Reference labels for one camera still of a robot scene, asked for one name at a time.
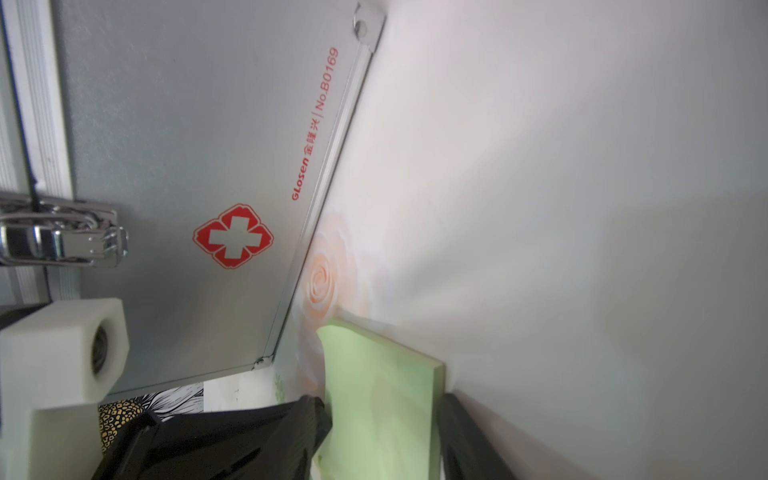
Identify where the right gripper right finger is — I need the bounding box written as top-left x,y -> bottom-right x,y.
437,393 -> 518,480

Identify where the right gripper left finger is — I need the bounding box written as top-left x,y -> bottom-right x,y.
93,395 -> 332,479

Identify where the green memo pad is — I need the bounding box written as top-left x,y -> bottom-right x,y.
316,320 -> 445,480

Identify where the silver metal first-aid case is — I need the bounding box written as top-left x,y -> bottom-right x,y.
1,1 -> 386,400

